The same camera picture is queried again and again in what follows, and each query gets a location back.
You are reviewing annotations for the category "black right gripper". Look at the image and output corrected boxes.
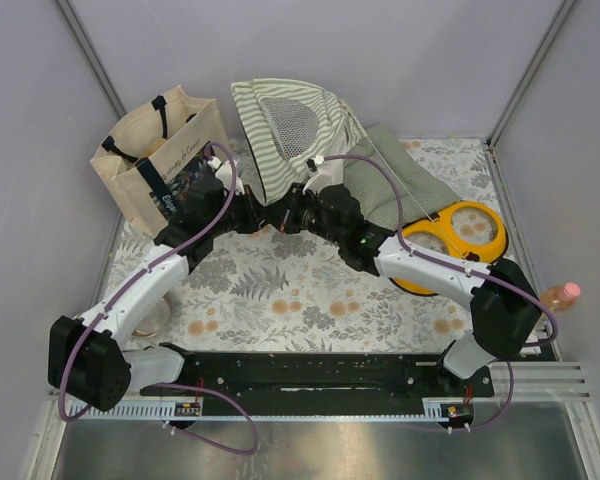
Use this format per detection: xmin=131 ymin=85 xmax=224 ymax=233
xmin=259 ymin=182 xmax=345 ymax=246

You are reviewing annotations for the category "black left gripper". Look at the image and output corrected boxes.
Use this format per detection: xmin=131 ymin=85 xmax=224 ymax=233
xmin=208 ymin=185 xmax=269 ymax=238

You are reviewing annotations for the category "green striped pet tent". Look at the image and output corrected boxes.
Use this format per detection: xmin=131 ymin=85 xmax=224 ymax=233
xmin=231 ymin=78 xmax=366 ymax=205

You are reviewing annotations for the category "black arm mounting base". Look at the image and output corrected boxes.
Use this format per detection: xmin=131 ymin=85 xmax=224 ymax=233
xmin=140 ymin=351 xmax=494 ymax=404

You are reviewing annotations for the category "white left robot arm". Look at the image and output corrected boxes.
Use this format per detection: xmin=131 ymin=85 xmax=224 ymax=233
xmin=48 ymin=177 xmax=260 ymax=411

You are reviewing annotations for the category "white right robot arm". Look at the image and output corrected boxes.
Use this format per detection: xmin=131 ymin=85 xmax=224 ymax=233
xmin=264 ymin=185 xmax=542 ymax=396

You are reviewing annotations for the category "green checkered pet cushion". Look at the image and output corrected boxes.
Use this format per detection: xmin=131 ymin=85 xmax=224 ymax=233
xmin=342 ymin=123 xmax=459 ymax=231

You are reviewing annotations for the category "steel pet bowl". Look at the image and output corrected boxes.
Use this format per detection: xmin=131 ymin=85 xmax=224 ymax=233
xmin=133 ymin=297 xmax=171 ymax=337

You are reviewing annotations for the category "yellow double pet bowl holder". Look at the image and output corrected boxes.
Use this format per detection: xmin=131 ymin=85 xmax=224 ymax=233
xmin=392 ymin=200 xmax=510 ymax=296

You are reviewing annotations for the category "floral table mat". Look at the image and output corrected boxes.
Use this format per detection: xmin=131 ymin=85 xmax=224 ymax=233
xmin=101 ymin=138 xmax=501 ymax=353

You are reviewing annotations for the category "beige canvas tote bag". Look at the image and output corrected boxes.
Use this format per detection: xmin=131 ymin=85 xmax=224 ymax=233
xmin=90 ymin=86 xmax=229 ymax=237

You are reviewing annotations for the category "pink capped drink bottle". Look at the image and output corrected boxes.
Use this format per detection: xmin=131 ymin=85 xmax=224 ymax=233
xmin=540 ymin=282 xmax=581 ymax=314

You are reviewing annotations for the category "white slotted cable duct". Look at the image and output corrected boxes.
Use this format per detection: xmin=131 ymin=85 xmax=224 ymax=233
xmin=84 ymin=392 xmax=474 ymax=423

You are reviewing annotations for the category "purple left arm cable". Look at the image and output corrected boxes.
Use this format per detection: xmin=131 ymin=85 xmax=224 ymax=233
xmin=58 ymin=142 xmax=260 ymax=455

